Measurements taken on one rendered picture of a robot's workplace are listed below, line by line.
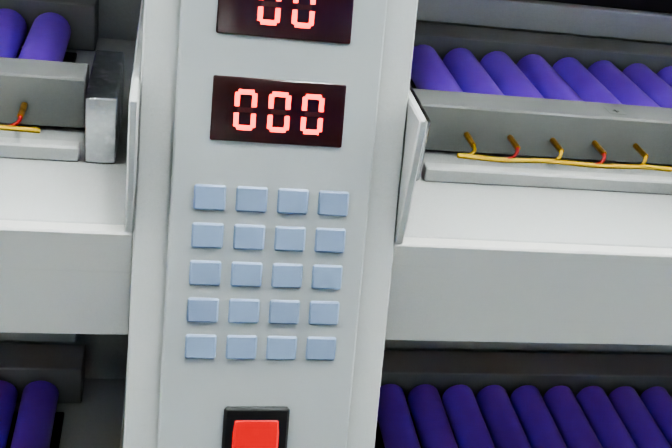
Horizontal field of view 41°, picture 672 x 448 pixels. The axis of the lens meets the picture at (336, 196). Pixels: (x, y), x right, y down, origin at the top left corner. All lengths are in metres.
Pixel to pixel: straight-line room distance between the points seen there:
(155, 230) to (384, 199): 0.08
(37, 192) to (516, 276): 0.18
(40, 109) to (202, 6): 0.10
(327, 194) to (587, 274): 0.11
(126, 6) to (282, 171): 0.22
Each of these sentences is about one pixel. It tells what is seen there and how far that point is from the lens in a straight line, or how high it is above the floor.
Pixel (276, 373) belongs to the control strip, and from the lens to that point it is 0.34.
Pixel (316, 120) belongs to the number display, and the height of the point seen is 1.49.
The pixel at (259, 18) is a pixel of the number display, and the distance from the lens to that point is 0.31.
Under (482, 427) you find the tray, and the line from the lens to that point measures 0.51.
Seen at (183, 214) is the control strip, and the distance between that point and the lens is 0.32.
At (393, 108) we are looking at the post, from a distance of 0.32.
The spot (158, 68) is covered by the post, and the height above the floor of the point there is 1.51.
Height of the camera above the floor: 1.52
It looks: 10 degrees down
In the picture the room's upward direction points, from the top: 5 degrees clockwise
